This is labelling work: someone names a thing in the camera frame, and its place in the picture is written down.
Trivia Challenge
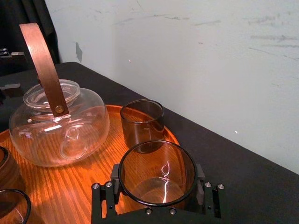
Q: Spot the dark block with grey cap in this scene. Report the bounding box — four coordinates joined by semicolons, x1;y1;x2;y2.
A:
0;83;22;99
0;48;27;70

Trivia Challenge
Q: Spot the round wooden tray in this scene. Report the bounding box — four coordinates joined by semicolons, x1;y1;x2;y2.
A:
0;104;182;224

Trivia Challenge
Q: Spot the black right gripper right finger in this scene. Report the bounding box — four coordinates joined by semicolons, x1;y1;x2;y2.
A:
195;163;222;219

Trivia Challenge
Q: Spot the brown wooden teapot handle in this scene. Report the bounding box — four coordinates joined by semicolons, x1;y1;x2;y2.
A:
19;22;70;121

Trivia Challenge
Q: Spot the dark brown wooden cup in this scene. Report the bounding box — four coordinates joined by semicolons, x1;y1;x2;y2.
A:
0;146;27;191

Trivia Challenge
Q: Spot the black tablecloth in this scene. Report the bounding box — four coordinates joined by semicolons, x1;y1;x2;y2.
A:
0;62;299;224

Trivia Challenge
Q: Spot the smoked drinking glass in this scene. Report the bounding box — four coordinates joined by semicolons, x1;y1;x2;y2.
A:
119;140;197;208
120;99;165;154
0;189;32;224

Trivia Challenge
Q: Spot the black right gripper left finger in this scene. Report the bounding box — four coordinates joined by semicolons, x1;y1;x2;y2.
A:
91;164;122;219

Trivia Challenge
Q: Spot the black curtain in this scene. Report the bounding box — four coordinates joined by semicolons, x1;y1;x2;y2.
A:
0;0;60;65

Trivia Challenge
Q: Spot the clear glass teapot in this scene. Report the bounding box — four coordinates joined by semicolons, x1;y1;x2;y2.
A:
8;79;111;168

